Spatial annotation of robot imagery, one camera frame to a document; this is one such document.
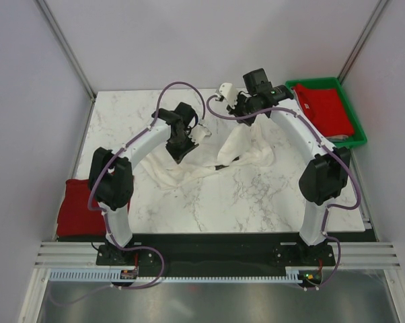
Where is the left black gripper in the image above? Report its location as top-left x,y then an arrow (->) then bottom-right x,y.
165,131 -> 199,164

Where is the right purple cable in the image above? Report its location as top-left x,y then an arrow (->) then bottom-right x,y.
205,94 -> 362,236

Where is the green plastic bin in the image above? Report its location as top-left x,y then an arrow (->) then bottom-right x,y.
285,77 -> 367,149

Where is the purple cable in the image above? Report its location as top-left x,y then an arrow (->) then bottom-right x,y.
205,94 -> 362,236
87,82 -> 207,213

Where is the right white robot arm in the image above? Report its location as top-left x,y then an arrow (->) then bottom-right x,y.
218,69 -> 351,265

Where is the aluminium frame rail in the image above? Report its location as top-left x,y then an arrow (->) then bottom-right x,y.
35,242 -> 400,269

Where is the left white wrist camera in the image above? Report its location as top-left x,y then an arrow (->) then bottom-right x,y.
190,124 -> 212,144

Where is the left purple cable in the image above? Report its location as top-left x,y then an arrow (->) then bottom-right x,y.
87,82 -> 207,213

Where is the white printed t shirt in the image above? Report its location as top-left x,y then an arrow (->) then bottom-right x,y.
140,115 -> 275,190

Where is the light blue cable duct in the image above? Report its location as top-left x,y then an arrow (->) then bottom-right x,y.
48,268 -> 303,283

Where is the red t shirt in bin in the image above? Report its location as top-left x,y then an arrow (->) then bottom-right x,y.
291,83 -> 355,139

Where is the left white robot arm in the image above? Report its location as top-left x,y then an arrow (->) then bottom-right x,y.
87,102 -> 198,264

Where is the folded red t shirt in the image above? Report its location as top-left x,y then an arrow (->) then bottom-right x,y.
57,179 -> 106,239

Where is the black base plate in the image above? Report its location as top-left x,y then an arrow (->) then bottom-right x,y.
96,233 -> 335,278

